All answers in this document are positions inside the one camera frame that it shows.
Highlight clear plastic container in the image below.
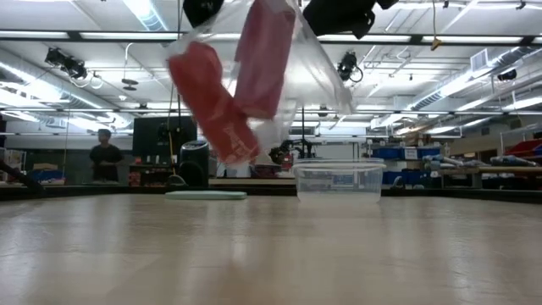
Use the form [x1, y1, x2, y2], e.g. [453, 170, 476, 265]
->
[290, 158, 388, 204]

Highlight light blue container lid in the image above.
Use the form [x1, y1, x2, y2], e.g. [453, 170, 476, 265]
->
[164, 190, 248, 202]

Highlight yellow hanging connector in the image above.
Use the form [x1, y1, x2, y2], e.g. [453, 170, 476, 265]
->
[429, 0, 444, 52]

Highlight black monitor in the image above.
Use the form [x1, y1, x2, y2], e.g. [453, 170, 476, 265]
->
[131, 114, 199, 158]

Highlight black robot workstation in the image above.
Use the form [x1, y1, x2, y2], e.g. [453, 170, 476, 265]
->
[267, 118, 318, 167]

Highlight blue storage bin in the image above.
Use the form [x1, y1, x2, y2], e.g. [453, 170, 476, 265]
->
[371, 146, 404, 161]
[380, 169, 441, 186]
[417, 146, 442, 160]

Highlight white ceiling vent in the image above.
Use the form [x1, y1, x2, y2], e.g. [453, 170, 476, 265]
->
[469, 47, 493, 74]

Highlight low black shelf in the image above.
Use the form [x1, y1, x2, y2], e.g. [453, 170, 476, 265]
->
[127, 162, 181, 188]

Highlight person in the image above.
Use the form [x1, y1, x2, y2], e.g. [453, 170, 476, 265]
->
[88, 128, 125, 184]

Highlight grey fabric bundle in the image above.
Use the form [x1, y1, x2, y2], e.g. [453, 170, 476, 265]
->
[489, 155, 539, 168]
[422, 153, 482, 169]

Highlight wooden workbench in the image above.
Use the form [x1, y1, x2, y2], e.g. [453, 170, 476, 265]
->
[440, 165, 542, 190]

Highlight blue crate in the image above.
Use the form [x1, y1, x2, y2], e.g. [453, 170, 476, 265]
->
[30, 169, 67, 186]

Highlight red storage bin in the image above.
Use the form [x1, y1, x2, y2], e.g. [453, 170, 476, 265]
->
[502, 138, 542, 161]

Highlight black ceiling camera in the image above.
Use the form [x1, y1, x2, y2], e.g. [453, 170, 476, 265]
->
[44, 47, 89, 80]
[336, 50, 365, 84]
[496, 68, 519, 83]

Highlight silver air duct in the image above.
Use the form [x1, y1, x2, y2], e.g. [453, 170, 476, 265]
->
[122, 0, 204, 84]

